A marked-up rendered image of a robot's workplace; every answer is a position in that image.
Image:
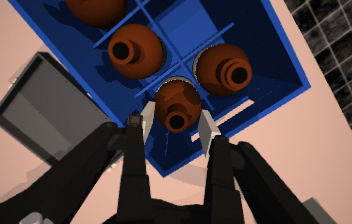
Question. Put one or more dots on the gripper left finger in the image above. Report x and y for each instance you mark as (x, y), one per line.
(58, 194)

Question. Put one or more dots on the blue divided crate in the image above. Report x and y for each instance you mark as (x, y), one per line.
(253, 25)

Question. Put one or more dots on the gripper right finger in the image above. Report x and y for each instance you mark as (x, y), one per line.
(270, 200)

